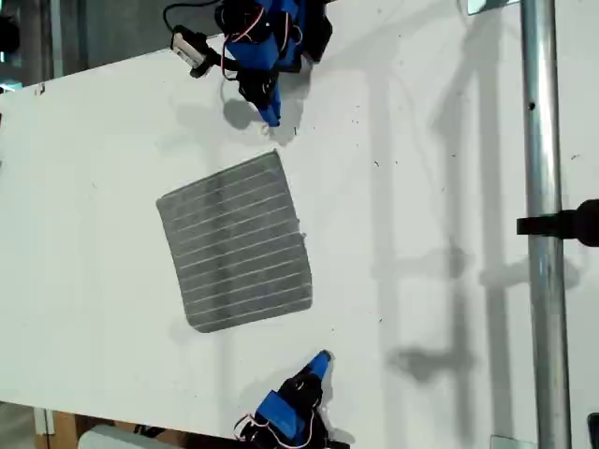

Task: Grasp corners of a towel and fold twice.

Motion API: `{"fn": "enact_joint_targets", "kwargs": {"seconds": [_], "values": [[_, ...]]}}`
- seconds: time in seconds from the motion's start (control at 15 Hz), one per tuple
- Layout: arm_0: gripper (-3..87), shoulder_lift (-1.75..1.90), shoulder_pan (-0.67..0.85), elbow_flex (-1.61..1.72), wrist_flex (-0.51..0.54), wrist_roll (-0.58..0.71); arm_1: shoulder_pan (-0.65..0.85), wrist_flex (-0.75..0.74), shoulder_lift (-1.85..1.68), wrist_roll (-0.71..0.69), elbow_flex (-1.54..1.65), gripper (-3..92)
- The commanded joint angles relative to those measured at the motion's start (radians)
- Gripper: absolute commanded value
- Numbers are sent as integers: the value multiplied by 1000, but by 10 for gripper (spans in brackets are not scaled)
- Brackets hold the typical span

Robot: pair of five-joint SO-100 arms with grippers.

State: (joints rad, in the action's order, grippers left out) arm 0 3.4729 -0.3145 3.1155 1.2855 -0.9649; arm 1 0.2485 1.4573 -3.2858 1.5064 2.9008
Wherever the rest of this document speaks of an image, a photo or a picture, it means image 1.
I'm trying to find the grey striped towel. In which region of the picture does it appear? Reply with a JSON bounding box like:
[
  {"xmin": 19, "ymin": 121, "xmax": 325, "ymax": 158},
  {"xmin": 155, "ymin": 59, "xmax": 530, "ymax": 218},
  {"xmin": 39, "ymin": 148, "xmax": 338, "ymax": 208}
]
[{"xmin": 155, "ymin": 148, "xmax": 314, "ymax": 334}]

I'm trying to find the black clamp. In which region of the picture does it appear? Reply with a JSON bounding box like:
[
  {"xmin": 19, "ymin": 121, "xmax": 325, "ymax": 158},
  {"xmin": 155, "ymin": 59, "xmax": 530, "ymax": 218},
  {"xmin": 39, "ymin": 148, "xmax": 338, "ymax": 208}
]
[{"xmin": 516, "ymin": 198, "xmax": 599, "ymax": 248}]

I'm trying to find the red white wire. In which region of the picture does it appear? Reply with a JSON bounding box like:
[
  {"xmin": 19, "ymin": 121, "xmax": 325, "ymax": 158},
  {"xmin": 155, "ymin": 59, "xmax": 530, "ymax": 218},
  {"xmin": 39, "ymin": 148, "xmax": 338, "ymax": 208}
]
[
  {"xmin": 219, "ymin": 9, "xmax": 269, "ymax": 82},
  {"xmin": 232, "ymin": 405, "xmax": 320, "ymax": 446}
]

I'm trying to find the black camera stalk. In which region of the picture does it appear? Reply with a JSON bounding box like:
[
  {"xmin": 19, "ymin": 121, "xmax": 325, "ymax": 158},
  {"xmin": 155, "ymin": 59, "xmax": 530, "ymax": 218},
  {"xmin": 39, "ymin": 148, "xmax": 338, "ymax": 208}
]
[{"xmin": 189, "ymin": 48, "xmax": 222, "ymax": 80}]

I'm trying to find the grey white camera box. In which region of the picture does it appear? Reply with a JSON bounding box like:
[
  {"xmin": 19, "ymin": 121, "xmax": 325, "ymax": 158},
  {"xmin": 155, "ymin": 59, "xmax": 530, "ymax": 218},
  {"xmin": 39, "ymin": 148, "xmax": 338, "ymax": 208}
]
[{"xmin": 170, "ymin": 25, "xmax": 208, "ymax": 66}]

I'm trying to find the black camera cable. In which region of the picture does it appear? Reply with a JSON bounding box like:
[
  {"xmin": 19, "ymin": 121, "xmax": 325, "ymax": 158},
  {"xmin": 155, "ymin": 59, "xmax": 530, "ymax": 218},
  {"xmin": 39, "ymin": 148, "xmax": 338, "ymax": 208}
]
[{"xmin": 162, "ymin": 1, "xmax": 222, "ymax": 34}]

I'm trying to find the white table leg bracket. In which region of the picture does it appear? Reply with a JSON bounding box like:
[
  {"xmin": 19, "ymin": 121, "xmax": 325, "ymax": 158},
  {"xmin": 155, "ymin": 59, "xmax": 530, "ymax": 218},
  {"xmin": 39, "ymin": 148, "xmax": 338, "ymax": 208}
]
[{"xmin": 33, "ymin": 408, "xmax": 56, "ymax": 439}]

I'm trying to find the steel post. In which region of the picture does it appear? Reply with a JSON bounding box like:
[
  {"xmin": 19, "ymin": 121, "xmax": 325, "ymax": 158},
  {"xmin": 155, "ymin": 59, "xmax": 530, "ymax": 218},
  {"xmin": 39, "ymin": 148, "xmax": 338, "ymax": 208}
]
[{"xmin": 519, "ymin": 0, "xmax": 574, "ymax": 449}]

